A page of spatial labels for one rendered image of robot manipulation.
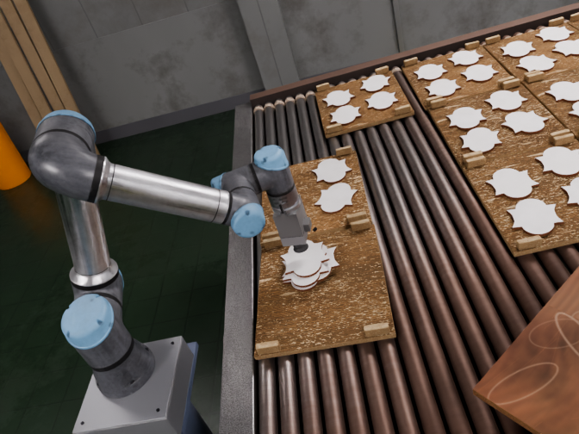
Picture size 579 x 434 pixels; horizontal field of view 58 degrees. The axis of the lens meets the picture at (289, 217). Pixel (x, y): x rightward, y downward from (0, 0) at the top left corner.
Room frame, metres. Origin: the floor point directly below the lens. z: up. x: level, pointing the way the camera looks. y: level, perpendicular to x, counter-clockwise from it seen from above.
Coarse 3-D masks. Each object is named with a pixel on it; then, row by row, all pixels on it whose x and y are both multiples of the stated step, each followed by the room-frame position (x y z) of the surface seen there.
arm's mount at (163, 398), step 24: (168, 360) 0.91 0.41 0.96; (192, 360) 0.96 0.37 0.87; (168, 384) 0.83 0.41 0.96; (96, 408) 0.83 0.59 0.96; (120, 408) 0.81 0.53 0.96; (144, 408) 0.79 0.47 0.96; (168, 408) 0.77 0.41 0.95; (72, 432) 0.79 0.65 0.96; (96, 432) 0.78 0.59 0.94; (120, 432) 0.77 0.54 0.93; (144, 432) 0.76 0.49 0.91; (168, 432) 0.75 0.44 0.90
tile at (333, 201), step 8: (336, 184) 1.41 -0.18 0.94; (344, 184) 1.40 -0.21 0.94; (328, 192) 1.39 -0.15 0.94; (336, 192) 1.37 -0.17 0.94; (344, 192) 1.36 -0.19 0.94; (352, 192) 1.34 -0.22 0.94; (320, 200) 1.36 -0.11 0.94; (328, 200) 1.35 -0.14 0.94; (336, 200) 1.33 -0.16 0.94; (344, 200) 1.32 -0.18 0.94; (328, 208) 1.30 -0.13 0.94; (336, 208) 1.29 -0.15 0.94
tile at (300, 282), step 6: (324, 252) 1.09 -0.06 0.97; (324, 270) 1.02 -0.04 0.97; (288, 276) 1.04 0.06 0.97; (294, 276) 1.03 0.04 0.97; (312, 276) 1.01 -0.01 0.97; (318, 276) 1.00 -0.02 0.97; (294, 282) 1.01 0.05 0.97; (300, 282) 1.00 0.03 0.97; (306, 282) 1.00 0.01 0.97; (312, 282) 0.99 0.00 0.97
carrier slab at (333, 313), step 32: (352, 256) 1.07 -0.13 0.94; (288, 288) 1.03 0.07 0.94; (320, 288) 0.99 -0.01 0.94; (352, 288) 0.95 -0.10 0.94; (384, 288) 0.92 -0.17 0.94; (288, 320) 0.92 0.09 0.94; (320, 320) 0.89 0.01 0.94; (352, 320) 0.85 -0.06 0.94; (384, 320) 0.82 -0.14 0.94; (256, 352) 0.86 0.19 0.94; (288, 352) 0.83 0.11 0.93
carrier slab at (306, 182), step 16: (320, 160) 1.60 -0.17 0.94; (352, 160) 1.53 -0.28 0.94; (304, 176) 1.54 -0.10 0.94; (352, 176) 1.44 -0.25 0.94; (304, 192) 1.44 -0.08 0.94; (320, 192) 1.41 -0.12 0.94; (320, 208) 1.33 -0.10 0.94; (352, 208) 1.27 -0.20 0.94; (368, 208) 1.25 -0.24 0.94; (272, 224) 1.33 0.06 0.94; (320, 224) 1.25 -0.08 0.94; (336, 224) 1.23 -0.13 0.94
